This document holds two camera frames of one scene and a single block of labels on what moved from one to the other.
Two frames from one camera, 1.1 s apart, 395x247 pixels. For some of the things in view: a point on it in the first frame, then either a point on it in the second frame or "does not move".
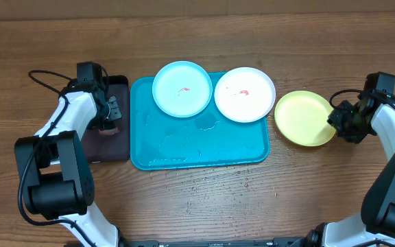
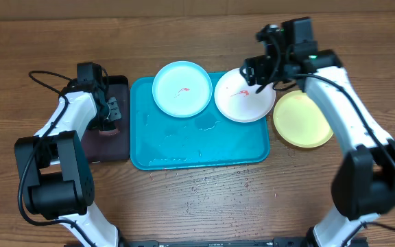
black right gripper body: (347, 122) -> (257, 71)
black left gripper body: (108, 114) does not move
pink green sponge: (108, 132) does not move
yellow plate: (302, 116) does not move
